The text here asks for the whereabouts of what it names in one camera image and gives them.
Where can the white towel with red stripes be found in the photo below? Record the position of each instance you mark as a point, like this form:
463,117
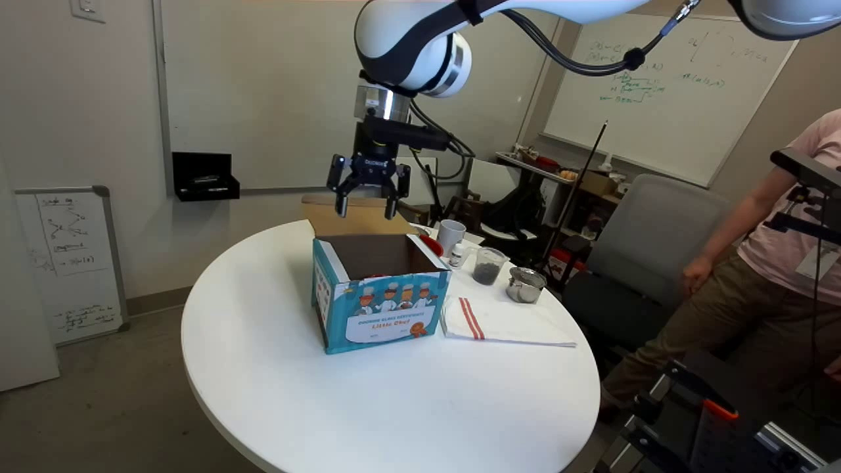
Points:
515,323

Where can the black case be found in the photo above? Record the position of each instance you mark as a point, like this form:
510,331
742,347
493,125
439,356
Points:
202,178

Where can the teal cardboard box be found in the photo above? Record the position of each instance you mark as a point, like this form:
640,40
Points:
385,305

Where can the large wall whiteboard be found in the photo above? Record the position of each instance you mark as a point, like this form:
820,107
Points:
674,107

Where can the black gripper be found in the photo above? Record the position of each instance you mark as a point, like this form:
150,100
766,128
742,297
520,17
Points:
372,170

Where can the cluttered side desk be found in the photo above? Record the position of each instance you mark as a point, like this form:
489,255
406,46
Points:
543,175

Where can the black camera on tripod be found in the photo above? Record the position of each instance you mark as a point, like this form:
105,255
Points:
804,197

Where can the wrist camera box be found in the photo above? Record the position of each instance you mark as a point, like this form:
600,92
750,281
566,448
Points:
403,132

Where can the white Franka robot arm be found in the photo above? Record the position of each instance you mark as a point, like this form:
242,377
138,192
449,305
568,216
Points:
422,48

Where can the steel pot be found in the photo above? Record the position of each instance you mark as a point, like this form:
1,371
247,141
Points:
526,288

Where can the small standing whiteboard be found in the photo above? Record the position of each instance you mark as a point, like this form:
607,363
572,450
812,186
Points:
68,263

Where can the grey office chair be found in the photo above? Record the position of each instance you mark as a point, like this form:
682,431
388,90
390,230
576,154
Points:
648,238

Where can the person in pink shirt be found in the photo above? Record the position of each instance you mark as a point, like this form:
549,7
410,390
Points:
753,291

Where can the metal frame with orange clamp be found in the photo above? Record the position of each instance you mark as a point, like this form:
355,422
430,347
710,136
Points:
719,429

